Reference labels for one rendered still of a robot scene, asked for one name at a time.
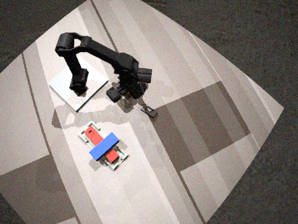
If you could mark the blue bar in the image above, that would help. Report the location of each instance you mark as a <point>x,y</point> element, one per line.
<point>104,147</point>

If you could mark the grey rectangular frame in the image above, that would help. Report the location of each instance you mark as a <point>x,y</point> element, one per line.
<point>153,114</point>

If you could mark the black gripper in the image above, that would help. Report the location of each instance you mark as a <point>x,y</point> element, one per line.
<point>115,93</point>

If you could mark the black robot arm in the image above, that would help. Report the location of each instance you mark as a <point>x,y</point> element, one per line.
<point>123,64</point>

